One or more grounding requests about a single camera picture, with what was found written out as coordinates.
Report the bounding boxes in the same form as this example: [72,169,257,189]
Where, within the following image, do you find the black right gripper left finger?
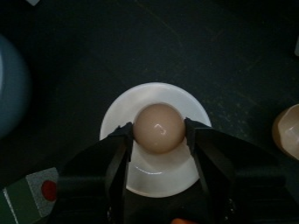
[51,122,136,224]

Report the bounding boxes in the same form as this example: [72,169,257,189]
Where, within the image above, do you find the beige toy eggshell half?
[132,102,187,155]

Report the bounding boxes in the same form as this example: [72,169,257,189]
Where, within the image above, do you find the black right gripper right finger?
[183,116,299,224]

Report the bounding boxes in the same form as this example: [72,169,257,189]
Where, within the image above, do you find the small orange object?
[171,217,199,224]

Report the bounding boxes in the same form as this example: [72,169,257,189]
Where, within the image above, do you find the brown bowl at right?
[271,103,299,161]

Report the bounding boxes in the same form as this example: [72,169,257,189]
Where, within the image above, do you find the green grey box red dot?
[0,166,62,224]

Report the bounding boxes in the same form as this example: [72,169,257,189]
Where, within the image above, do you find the blue round bowl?
[0,34,34,140]

